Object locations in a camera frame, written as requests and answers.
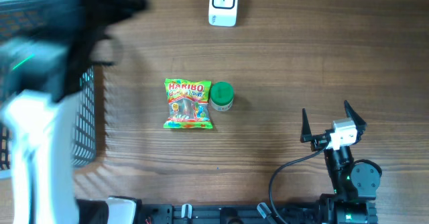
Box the white barcode scanner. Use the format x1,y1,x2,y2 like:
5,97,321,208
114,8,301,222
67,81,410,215
208,0,238,27

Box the grey plastic shopping basket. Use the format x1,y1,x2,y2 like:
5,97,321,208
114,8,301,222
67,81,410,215
1,0,97,180

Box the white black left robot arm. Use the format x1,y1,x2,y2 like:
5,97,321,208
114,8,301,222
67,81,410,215
1,0,147,223

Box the green lid small jar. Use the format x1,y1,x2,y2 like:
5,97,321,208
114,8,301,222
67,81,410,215
210,82,234,111

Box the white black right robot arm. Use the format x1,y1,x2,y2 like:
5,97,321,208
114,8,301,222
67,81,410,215
300,101,382,224

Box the Haribo gummy candy bag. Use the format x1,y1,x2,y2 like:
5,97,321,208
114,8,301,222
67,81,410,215
164,78,213,129

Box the black aluminium mounting rail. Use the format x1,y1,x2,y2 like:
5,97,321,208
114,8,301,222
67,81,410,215
133,202,379,224

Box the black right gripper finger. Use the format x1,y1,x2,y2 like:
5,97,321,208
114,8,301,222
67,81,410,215
300,108,313,142
344,100,367,130

